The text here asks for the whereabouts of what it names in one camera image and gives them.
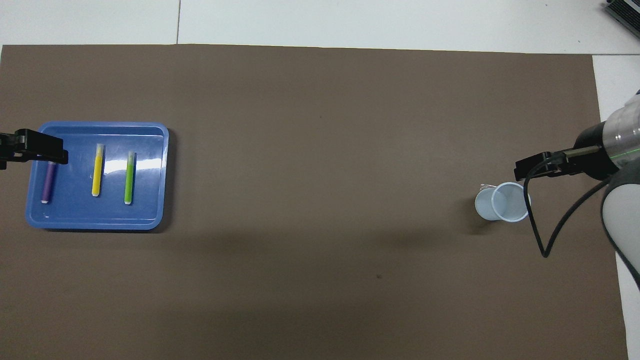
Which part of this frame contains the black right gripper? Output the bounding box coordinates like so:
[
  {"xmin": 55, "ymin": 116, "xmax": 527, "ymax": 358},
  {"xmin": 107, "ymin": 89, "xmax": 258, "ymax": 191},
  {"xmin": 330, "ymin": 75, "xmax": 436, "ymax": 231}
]
[{"xmin": 515, "ymin": 121, "xmax": 620, "ymax": 181}]

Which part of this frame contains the purple marker pen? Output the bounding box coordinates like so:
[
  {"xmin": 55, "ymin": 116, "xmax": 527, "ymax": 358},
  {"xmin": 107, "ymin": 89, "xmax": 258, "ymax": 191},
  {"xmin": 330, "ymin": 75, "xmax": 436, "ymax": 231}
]
[{"xmin": 41, "ymin": 161, "xmax": 57, "ymax": 205}]

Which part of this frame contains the yellow marker pen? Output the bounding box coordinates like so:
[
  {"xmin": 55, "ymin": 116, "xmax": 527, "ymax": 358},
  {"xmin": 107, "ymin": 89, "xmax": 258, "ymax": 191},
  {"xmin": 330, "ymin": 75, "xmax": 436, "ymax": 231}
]
[{"xmin": 91, "ymin": 144, "xmax": 106, "ymax": 198}]

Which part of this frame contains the green marker pen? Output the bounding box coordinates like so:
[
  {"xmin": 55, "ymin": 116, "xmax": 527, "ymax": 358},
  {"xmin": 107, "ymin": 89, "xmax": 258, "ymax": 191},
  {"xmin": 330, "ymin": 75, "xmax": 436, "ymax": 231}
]
[{"xmin": 124, "ymin": 151, "xmax": 137, "ymax": 206}]

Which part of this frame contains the translucent plastic cup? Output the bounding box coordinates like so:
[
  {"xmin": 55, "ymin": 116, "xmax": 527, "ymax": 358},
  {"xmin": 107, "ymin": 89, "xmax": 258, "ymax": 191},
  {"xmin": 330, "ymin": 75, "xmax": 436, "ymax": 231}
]
[{"xmin": 474, "ymin": 182, "xmax": 532, "ymax": 223}]

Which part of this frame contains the blue plastic tray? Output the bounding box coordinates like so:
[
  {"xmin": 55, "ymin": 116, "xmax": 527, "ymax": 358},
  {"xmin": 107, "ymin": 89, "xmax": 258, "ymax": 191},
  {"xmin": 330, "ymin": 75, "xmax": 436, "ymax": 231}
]
[{"xmin": 25, "ymin": 121, "xmax": 170, "ymax": 232}]

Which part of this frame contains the dark grey ribbed device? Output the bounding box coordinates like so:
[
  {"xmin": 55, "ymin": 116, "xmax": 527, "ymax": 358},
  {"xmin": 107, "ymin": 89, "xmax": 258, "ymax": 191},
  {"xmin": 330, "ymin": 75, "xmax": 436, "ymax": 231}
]
[{"xmin": 602, "ymin": 0, "xmax": 640, "ymax": 32}]

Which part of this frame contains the brown table mat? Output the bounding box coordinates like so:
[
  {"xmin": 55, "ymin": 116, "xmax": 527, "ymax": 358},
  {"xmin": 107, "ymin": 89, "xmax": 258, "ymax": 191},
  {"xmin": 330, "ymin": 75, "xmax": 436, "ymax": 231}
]
[{"xmin": 0, "ymin": 44, "xmax": 630, "ymax": 360}]

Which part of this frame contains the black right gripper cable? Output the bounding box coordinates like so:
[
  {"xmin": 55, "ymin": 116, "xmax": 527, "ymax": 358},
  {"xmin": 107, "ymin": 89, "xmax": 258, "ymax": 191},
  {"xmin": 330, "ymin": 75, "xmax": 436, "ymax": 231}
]
[{"xmin": 524, "ymin": 146, "xmax": 613, "ymax": 259}]

